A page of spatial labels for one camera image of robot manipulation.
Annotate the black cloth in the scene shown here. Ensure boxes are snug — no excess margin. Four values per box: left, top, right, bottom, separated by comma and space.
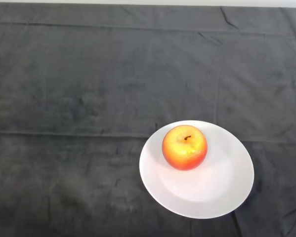
0, 3, 296, 237

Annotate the red yellow apple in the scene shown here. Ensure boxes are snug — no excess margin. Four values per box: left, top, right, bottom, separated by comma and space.
162, 125, 209, 172

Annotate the white round plate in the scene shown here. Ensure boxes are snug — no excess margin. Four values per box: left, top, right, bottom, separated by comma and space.
139, 120, 255, 220

